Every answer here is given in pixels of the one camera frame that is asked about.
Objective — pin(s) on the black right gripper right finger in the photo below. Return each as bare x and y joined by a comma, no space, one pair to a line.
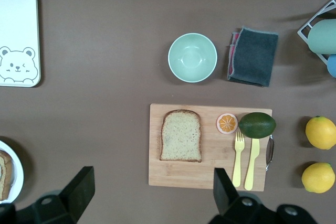
228,203

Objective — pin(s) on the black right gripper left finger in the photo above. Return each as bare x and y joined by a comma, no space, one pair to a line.
73,203

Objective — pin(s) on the white round plate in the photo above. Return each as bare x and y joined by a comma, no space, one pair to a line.
19,174

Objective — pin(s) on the brown bread slice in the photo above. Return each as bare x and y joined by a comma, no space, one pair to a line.
181,137
5,182

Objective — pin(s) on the yellow plastic fork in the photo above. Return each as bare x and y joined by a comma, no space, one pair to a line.
237,161

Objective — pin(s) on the yellow plastic knife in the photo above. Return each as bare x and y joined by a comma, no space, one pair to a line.
250,163

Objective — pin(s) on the bamboo cutting board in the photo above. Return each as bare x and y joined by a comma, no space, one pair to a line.
183,174

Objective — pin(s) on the toy orange slice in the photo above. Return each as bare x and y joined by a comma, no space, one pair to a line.
227,123

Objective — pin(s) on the dark green avocado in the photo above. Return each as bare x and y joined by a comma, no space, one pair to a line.
257,125

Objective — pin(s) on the yellow lemon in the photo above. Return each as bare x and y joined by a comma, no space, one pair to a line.
321,133
318,178

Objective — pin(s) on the mint green bowl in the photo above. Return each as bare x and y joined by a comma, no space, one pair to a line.
193,58

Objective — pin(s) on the dark grey folded cloth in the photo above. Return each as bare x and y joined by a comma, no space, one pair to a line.
254,56

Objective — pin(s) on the light blue cup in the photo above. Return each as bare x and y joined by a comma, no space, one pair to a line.
333,65

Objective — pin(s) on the cream bear print tray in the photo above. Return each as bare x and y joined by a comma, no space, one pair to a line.
18,24

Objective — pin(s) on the pale green cup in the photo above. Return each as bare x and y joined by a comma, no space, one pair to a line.
324,36

